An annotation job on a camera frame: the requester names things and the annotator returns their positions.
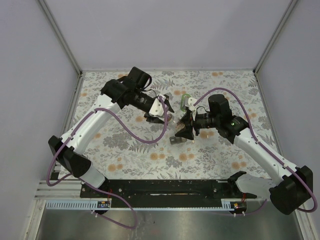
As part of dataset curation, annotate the white cable duct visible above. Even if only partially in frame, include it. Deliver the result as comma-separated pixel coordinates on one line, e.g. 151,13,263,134
45,198,235,212

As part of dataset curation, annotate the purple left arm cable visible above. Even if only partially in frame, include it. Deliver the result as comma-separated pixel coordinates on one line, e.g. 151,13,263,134
46,97,168,230

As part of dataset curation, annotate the aluminium frame rail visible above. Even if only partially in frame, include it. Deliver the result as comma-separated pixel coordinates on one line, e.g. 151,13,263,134
34,180,82,200

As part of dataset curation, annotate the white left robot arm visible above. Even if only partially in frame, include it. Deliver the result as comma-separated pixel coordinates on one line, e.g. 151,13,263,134
46,67,174,198

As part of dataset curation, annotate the grey weekly pill organizer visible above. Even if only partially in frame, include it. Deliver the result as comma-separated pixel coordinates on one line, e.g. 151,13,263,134
169,136,187,145

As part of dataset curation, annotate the clear pill bottle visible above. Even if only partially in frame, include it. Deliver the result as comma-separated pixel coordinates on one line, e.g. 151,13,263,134
167,113,185,132

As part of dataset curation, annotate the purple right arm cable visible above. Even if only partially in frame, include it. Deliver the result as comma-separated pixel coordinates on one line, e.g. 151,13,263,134
193,87,315,217

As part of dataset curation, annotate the floral table mat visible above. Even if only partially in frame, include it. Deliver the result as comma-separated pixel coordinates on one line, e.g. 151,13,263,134
84,70,277,179

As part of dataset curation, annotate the aluminium corner post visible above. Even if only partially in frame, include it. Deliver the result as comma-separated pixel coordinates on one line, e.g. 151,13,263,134
37,0,83,76
253,0,301,75

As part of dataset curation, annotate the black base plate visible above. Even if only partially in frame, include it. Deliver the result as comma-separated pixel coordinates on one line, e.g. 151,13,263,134
80,179,256,206

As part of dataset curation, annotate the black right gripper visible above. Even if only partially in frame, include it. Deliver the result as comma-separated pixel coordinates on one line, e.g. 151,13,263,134
175,109,220,141

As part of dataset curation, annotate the left aluminium corner post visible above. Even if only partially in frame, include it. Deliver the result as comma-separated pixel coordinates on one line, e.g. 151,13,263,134
37,0,83,76

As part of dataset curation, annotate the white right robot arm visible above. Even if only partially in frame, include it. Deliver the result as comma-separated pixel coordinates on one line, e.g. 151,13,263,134
175,94,313,215

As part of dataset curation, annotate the right aluminium corner post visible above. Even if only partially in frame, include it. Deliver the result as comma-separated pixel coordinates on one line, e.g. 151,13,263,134
253,0,301,75

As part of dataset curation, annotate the green pill bottle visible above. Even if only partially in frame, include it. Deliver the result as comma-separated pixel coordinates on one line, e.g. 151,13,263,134
180,101,186,112

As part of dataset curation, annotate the green bottle cap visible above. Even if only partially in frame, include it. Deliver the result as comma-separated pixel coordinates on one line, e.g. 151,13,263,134
181,93,191,103

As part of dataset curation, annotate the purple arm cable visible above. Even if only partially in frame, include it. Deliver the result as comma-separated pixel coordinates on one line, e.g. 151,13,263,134
46,97,168,230
193,87,315,217

